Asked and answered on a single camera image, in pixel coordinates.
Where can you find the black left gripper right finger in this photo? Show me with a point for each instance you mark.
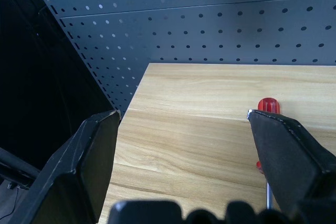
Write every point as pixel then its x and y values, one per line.
pixel 286 155

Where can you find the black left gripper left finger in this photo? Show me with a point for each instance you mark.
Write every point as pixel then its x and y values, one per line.
pixel 78 161

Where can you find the grey perforated pegboard panel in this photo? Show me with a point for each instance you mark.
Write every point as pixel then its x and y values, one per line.
pixel 183 30

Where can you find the black metal frame bar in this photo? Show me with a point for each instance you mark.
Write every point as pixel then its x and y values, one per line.
pixel 15 169

